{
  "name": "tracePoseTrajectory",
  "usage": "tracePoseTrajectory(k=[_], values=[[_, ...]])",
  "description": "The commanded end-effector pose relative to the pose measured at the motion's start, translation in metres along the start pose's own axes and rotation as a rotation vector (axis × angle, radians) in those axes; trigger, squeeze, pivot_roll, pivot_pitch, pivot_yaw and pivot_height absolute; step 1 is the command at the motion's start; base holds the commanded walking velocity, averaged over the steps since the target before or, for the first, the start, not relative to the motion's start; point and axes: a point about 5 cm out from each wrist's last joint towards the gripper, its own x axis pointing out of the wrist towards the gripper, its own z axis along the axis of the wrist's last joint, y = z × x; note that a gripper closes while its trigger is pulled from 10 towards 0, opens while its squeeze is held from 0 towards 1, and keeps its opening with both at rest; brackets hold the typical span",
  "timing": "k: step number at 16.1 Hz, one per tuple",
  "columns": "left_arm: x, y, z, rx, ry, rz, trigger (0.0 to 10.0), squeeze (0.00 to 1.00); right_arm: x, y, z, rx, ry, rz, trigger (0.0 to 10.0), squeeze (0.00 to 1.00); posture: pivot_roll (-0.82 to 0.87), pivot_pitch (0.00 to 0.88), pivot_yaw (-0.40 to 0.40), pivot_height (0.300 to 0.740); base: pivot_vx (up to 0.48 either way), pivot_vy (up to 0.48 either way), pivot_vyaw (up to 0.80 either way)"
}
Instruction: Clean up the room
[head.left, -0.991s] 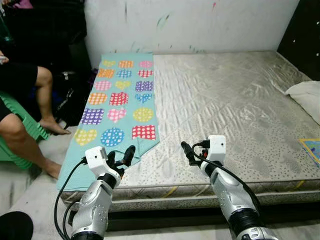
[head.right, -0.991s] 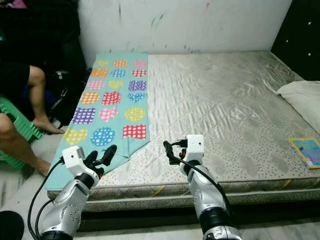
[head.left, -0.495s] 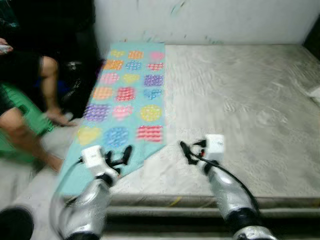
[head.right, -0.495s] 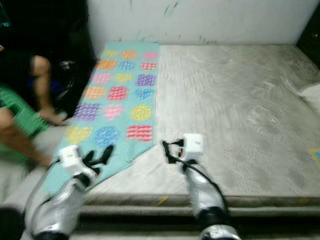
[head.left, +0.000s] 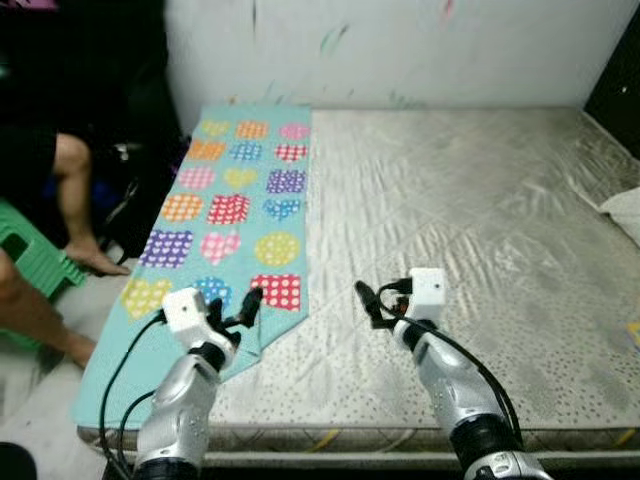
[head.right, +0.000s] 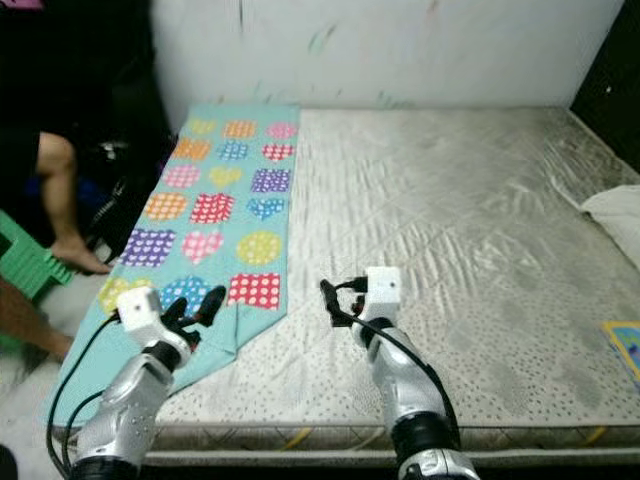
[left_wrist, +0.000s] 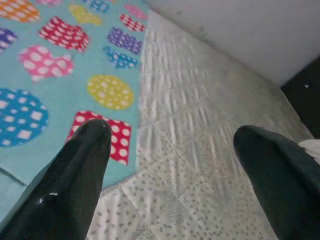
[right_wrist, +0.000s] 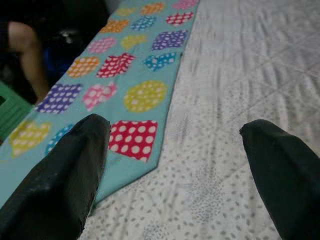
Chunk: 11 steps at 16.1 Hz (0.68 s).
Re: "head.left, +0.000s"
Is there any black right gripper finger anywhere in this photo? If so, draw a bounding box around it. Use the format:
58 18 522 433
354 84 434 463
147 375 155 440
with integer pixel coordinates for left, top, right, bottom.
356 281 387 330

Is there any white printed pillow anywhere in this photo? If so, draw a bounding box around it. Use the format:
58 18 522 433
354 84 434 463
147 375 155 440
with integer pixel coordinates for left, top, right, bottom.
598 187 640 246

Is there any teal heart patterned blanket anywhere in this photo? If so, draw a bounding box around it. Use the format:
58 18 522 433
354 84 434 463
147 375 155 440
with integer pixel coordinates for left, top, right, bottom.
70 103 313 429

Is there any grey patterned mattress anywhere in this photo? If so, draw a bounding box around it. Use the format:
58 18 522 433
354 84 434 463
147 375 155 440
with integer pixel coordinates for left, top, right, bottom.
75 105 640 471

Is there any green plastic stool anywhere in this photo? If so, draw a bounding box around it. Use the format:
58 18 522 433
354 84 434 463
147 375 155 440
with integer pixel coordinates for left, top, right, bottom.
0 200 86 351

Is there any dark tufted headboard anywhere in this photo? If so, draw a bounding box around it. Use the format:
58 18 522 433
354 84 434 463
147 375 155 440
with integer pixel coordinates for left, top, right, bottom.
583 0 640 161

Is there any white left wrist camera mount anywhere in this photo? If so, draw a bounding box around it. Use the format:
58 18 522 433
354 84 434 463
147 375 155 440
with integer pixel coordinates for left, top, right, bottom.
162 288 216 346

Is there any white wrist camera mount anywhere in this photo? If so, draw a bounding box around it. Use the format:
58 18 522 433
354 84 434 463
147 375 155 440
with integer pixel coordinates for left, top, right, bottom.
162 288 216 346
408 267 448 321

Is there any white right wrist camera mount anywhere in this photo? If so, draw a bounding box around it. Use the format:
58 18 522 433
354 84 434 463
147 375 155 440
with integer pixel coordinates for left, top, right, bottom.
408 267 448 321

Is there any black strapped backpack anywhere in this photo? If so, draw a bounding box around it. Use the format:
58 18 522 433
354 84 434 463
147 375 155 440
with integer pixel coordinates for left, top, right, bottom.
100 140 191 261

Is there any dark bed frame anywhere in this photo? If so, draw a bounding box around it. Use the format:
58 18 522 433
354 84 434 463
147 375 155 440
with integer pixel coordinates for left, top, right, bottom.
100 462 640 480

